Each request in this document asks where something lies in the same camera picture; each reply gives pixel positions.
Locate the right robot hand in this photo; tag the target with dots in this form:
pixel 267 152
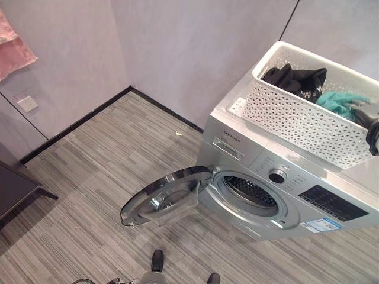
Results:
pixel 365 111

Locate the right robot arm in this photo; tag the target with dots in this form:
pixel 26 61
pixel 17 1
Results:
pixel 373 139

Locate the white perforated laundry basket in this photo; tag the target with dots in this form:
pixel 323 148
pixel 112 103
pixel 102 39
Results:
pixel 296 124

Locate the black washer display panel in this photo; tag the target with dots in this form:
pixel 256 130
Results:
pixel 331 202

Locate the round washer control knob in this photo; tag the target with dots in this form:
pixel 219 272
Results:
pixel 277 175

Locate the washer energy label sticker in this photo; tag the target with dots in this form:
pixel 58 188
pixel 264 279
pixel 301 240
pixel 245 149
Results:
pixel 321 226

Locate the steel washer drum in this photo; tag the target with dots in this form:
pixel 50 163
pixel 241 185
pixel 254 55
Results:
pixel 245 189

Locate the washer detergent drawer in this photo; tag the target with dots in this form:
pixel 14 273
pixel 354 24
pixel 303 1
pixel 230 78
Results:
pixel 226 145

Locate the round glass washer door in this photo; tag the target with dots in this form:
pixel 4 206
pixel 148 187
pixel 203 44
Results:
pixel 154 204

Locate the teal garment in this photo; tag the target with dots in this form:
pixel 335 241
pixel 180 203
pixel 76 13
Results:
pixel 331 102

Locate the black printed garment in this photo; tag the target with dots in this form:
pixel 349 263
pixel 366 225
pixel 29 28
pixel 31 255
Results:
pixel 284 77

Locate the silver front-load washing machine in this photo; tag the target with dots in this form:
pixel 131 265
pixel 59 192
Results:
pixel 296 220

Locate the small yellow scrap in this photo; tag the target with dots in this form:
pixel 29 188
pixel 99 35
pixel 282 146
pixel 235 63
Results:
pixel 178 133

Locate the black baseboard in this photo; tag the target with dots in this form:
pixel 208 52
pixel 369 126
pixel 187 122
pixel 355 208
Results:
pixel 77 125
pixel 168 109

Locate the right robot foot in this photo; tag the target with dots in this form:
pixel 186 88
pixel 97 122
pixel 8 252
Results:
pixel 213 278

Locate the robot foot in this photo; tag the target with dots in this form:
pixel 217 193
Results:
pixel 213 278
pixel 157 260

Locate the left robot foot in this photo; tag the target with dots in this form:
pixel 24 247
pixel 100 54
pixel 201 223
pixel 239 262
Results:
pixel 157 260

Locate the dark low table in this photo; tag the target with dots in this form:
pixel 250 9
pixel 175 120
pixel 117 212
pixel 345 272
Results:
pixel 14 189

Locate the pale pink hanging cloth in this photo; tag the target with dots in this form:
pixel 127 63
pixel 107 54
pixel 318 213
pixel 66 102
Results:
pixel 6 26

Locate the white wall socket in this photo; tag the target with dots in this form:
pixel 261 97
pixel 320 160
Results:
pixel 27 104

